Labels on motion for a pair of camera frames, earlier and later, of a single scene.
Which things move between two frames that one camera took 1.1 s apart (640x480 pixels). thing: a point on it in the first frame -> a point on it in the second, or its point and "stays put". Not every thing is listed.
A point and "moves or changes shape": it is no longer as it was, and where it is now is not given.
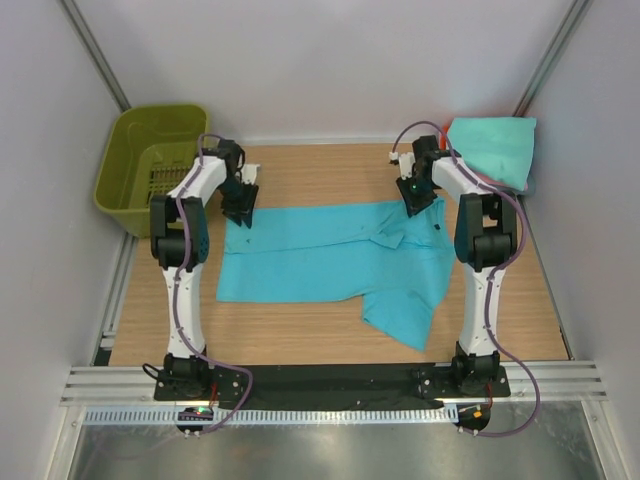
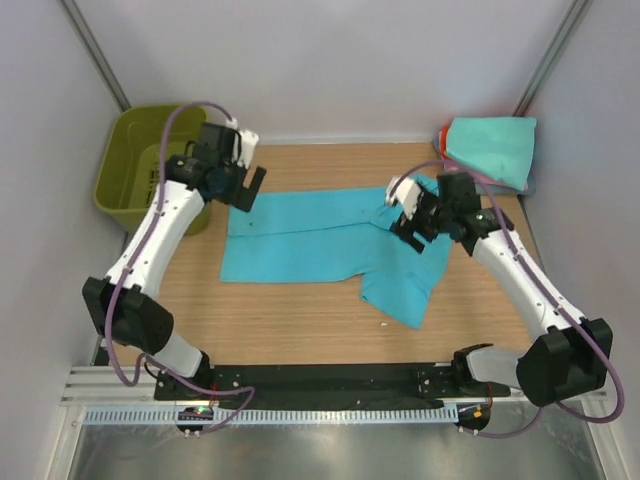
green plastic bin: [147, 154] stays put
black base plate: [379, 387] stays put
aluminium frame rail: [562, 383] stays put
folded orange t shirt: [442, 138] stays put
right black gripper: [417, 195] -> [417, 226]
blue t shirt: [400, 266] moves or changes shape
